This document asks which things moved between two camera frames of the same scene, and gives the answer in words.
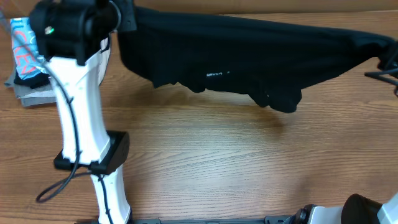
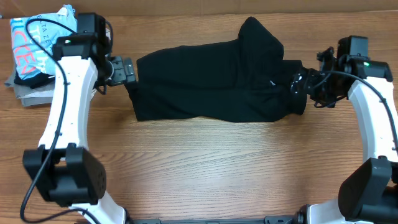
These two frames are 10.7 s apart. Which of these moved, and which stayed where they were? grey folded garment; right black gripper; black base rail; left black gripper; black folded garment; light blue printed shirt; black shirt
Moved: left black gripper; right black gripper; black shirt
Stayed: black folded garment; light blue printed shirt; black base rail; grey folded garment
